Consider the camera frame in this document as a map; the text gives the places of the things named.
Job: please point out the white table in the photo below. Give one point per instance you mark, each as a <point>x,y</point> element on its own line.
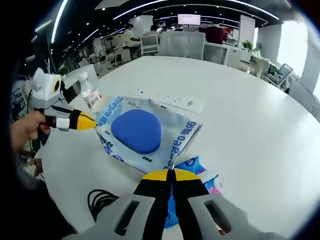
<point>250,137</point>

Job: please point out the blue tissue packet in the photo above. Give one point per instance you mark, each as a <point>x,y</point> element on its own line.
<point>190,163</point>

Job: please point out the white slatted chair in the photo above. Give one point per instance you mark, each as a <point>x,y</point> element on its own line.
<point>150,45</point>

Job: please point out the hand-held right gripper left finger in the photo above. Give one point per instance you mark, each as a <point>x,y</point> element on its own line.
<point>155,200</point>

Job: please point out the wall monitor screen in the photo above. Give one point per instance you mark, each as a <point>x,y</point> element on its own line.
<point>189,19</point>

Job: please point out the white framed chair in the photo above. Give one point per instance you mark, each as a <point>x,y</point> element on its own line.
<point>216,53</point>

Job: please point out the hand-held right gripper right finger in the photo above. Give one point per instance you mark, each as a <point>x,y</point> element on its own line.
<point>190,200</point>

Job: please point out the white office desk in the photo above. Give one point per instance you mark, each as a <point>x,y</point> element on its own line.
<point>255,61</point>

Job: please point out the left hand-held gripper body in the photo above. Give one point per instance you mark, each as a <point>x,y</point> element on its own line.
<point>45,90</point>

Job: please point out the clear plastic water bottle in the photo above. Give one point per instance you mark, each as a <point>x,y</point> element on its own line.
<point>88,92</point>

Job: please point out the person's left hand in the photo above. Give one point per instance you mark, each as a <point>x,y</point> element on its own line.
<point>27,130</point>

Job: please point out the grey mesh office chair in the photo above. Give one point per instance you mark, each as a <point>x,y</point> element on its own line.
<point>182,46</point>

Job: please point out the green potted plant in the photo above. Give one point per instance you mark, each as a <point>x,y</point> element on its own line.
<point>248,45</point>

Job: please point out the black office chair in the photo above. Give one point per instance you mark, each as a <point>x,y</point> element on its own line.
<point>280,75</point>

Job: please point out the blue wall poster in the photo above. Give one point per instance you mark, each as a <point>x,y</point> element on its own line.
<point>20,96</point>

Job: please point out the white table socket strip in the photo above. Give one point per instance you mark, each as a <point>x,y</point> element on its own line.
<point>172,100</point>

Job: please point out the window with blinds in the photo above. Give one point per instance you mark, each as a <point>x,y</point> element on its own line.
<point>291,45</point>

